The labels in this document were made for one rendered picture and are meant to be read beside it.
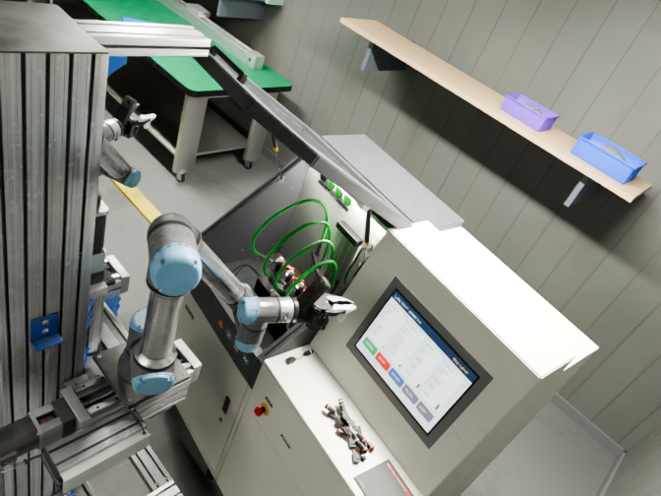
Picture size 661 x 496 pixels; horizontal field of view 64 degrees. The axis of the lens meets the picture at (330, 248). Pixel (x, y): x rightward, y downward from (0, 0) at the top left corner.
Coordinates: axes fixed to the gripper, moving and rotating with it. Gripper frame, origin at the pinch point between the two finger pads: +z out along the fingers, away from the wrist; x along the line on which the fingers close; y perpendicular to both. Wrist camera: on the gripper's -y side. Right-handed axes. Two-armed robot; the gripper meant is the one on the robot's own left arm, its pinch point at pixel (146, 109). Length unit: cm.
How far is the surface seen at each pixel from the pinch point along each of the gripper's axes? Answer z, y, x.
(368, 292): -27, -2, 114
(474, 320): -43, -27, 144
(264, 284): -10, 37, 78
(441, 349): -45, -12, 142
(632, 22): 170, -110, 168
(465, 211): 183, 44, 164
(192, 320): -20, 70, 58
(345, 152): 35, -15, 77
